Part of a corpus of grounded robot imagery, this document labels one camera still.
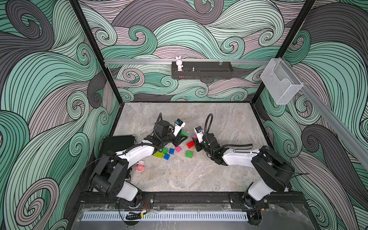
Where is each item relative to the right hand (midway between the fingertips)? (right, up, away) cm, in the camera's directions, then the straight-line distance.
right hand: (194, 138), depth 90 cm
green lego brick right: (-3, -11, 0) cm, 11 cm away
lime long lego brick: (-23, -10, 0) cm, 25 cm away
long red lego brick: (-2, -4, 0) cm, 4 cm away
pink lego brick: (0, +3, -10) cm, 10 cm away
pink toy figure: (-32, -16, -7) cm, 37 cm away
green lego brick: (-18, -8, 0) cm, 20 cm away
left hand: (-6, +4, -6) cm, 9 cm away
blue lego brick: (-17, -11, -2) cm, 21 cm away
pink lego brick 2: (-10, -8, +3) cm, 13 cm away
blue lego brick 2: (-14, -9, +1) cm, 17 cm away
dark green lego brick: (-7, +4, -8) cm, 11 cm away
